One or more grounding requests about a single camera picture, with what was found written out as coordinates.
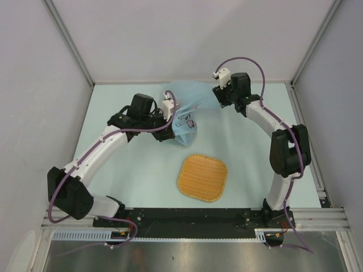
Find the woven bamboo tray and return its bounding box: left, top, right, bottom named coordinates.
left=177, top=154, right=228, bottom=202

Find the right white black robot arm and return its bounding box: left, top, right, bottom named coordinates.
left=213, top=69, right=311, bottom=227

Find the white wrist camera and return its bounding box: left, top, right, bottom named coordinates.
left=213, top=68, right=231, bottom=89
left=159, top=99, right=179, bottom=121

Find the right slotted cable duct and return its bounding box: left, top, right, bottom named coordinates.
left=254, top=228, right=285, bottom=244

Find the blue plastic bag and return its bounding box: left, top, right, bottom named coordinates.
left=163, top=80, right=221, bottom=146

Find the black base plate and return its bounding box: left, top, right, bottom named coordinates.
left=116, top=208, right=295, bottom=239

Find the purple cable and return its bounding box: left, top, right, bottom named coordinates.
left=214, top=57, right=314, bottom=254
left=47, top=90, right=180, bottom=251

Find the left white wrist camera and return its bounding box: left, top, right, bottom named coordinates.
left=159, top=99, right=179, bottom=121

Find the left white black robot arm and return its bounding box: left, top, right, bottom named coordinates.
left=47, top=90, right=177, bottom=227

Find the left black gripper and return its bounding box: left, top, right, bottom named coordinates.
left=140, top=109, right=175, bottom=142

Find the slotted cable duct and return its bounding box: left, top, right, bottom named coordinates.
left=52, top=229, right=134, bottom=241
left=254, top=228, right=285, bottom=244

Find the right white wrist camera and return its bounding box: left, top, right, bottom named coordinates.
left=213, top=68, right=231, bottom=89

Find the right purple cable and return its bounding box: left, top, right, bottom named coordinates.
left=214, top=57, right=314, bottom=254

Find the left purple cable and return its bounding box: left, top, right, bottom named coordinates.
left=47, top=90, right=180, bottom=251

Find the aluminium frame rail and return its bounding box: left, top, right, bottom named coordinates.
left=41, top=208, right=350, bottom=231

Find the left slotted cable duct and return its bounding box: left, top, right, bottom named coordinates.
left=52, top=229, right=134, bottom=241

